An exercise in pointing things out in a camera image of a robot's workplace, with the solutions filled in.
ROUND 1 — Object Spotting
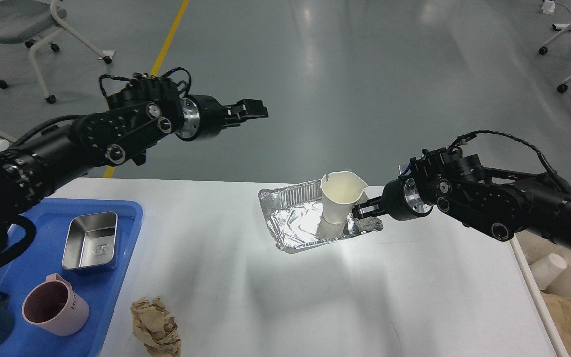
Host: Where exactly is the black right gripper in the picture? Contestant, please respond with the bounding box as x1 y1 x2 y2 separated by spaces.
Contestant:
352 178 433 221

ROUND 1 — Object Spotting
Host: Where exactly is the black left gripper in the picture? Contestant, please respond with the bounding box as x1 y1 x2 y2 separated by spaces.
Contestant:
176 95 268 142

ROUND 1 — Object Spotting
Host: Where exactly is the white paper cup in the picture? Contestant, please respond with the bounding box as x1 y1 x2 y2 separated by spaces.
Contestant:
320 171 368 225

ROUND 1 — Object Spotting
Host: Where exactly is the aluminium foil tray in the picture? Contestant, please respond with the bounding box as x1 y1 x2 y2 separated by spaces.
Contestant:
258 180 383 254

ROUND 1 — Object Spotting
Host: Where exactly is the stainless steel rectangular container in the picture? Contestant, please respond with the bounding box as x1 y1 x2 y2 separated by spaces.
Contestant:
61 212 119 274

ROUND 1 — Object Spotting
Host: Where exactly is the pink ribbed mug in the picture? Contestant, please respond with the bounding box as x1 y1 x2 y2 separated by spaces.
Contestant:
22 273 89 337

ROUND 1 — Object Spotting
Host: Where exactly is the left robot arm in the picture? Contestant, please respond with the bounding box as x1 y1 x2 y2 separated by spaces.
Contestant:
0 67 268 268

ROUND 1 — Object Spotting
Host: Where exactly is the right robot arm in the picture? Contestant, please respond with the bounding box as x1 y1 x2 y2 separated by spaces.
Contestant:
352 131 571 251

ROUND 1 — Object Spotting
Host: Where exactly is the beige plastic bin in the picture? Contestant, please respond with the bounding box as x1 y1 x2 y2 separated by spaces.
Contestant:
510 231 571 357

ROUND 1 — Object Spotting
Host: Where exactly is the paper cup in bin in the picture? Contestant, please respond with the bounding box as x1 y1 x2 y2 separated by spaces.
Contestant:
530 253 568 290

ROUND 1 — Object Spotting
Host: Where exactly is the blue plastic tray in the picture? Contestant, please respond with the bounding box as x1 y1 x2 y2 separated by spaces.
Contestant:
0 198 143 357

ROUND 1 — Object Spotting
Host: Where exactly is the grey office chair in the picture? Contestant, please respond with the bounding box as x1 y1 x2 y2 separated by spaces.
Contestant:
0 0 113 104

